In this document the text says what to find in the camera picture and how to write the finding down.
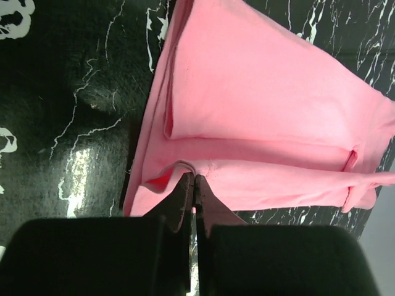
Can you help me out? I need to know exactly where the light pink t-shirt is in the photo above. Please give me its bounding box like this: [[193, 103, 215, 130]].
[[123, 1, 394, 216]]

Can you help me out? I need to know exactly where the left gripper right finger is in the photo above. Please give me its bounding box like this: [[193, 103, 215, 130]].
[[194, 175, 379, 295]]

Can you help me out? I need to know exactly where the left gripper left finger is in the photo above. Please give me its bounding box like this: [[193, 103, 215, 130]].
[[1, 173, 194, 295]]

